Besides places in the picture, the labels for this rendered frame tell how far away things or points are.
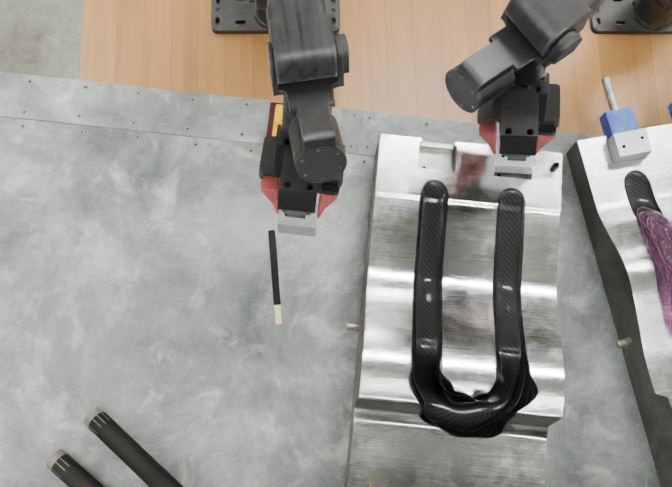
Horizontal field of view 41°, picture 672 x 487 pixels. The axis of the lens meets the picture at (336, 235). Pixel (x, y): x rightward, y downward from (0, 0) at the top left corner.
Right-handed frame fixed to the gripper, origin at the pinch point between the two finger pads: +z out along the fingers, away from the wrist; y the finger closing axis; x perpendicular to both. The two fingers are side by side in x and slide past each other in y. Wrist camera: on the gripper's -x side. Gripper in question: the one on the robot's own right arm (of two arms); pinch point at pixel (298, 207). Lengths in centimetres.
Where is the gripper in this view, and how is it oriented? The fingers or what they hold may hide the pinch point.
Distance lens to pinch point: 115.8
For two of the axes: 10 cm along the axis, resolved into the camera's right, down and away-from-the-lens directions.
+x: 0.6, -7.5, 6.6
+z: -0.9, 6.6, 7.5
